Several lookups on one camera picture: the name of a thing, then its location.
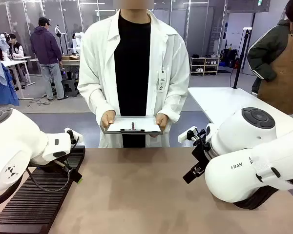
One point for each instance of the dark wall screen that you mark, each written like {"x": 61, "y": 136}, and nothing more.
{"x": 249, "y": 5}

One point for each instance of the dark pen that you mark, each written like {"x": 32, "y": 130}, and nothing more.
{"x": 132, "y": 126}

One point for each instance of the seated person with cap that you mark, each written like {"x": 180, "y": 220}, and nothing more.
{"x": 15, "y": 47}

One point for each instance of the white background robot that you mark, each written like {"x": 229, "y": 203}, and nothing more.
{"x": 77, "y": 41}

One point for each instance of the white hang tag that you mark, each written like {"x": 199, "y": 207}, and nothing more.
{"x": 162, "y": 81}

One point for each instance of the white paper sheet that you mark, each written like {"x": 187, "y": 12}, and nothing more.
{"x": 127, "y": 125}

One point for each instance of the person's right hand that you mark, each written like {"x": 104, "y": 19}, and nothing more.
{"x": 108, "y": 119}

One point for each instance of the person's left hand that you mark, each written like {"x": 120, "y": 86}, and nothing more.
{"x": 162, "y": 120}

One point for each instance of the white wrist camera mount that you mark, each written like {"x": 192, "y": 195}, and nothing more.
{"x": 186, "y": 135}
{"x": 74, "y": 136}

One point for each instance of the long black ribbed tray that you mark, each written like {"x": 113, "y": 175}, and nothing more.
{"x": 39, "y": 195}

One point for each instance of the grey clipboard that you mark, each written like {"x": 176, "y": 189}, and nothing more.
{"x": 131, "y": 132}

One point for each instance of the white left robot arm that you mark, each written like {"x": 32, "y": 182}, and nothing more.
{"x": 14, "y": 146}

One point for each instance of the cardboard box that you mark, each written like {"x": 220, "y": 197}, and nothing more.
{"x": 70, "y": 57}

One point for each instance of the person in brown apron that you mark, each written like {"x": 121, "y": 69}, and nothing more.
{"x": 280, "y": 61}

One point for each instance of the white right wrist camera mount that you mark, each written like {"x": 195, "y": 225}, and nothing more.
{"x": 186, "y": 135}

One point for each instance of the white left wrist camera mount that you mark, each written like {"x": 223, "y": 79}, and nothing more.
{"x": 74, "y": 136}

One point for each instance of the white side table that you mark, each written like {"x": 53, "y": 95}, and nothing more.
{"x": 222, "y": 102}

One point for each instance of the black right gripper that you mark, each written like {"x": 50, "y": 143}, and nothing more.
{"x": 202, "y": 156}

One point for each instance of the blue hanging garment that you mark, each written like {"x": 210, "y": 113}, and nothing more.
{"x": 1, "y": 80}

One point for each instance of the black bags pile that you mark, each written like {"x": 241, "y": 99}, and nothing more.
{"x": 230, "y": 58}

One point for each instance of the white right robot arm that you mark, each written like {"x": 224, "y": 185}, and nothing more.
{"x": 246, "y": 151}

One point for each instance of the black tripod pole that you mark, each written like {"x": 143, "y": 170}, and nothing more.
{"x": 241, "y": 56}

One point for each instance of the white-sleeved right forearm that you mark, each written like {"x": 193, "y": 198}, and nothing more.
{"x": 92, "y": 97}

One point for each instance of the person in white lab coat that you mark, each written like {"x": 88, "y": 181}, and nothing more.
{"x": 133, "y": 73}

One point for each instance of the white-sleeved left forearm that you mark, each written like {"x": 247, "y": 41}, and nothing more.
{"x": 173, "y": 102}

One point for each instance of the man in purple hoodie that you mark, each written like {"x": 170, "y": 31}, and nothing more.
{"x": 45, "y": 48}

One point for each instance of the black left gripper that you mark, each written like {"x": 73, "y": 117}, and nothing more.
{"x": 67, "y": 165}

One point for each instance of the white shoe shelf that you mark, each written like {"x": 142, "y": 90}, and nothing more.
{"x": 205, "y": 65}

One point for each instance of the white background desk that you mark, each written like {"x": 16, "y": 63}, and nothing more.
{"x": 17, "y": 62}

